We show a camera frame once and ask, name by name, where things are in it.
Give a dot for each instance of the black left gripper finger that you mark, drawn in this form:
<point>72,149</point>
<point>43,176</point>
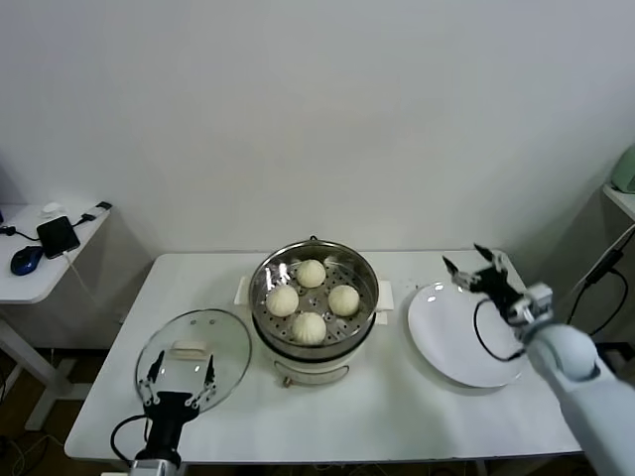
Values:
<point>149,389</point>
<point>208,387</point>

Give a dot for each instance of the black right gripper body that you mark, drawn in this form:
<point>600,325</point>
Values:
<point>493,285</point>

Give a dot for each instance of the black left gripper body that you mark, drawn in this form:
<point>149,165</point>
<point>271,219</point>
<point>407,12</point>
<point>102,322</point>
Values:
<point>171,411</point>

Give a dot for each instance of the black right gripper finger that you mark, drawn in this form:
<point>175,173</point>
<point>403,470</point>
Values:
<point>459,280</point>
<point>496,260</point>

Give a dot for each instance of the white steamed baozi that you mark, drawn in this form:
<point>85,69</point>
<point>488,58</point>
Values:
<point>311,273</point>
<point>283,301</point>
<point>309,328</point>
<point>343,300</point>

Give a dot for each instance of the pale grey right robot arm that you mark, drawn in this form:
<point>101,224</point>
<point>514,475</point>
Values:
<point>585,396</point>

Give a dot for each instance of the stainless steel steamer basket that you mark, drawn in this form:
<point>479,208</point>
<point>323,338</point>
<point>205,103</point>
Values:
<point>364,297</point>

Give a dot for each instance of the white oval plate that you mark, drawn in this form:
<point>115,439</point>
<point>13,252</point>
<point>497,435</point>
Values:
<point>441,337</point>

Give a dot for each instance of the white electric cooking pot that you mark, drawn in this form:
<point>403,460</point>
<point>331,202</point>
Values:
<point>307,369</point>

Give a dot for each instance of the black power adapter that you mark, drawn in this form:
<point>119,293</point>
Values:
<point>602,268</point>

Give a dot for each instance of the white desk with green appliance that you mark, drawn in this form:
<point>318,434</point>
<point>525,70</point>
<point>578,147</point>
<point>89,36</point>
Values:
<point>620,198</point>

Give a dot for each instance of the black pot power plug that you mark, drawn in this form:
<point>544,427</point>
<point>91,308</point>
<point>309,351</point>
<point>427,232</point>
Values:
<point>314,239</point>

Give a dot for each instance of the white side desk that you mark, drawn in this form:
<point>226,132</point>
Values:
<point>30,290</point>

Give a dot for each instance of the pale green appliance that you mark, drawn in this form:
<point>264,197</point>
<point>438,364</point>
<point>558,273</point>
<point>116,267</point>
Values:
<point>627,171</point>

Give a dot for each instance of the black smartphone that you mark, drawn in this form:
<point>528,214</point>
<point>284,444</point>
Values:
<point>58,237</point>

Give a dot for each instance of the blue computer mouse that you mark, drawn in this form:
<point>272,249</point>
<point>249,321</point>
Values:
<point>25,260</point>

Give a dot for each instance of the small white earbud case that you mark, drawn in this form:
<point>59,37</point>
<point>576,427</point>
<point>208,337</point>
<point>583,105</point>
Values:
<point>49,208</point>

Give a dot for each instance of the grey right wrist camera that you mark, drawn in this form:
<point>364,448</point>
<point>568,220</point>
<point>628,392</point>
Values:
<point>538,297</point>

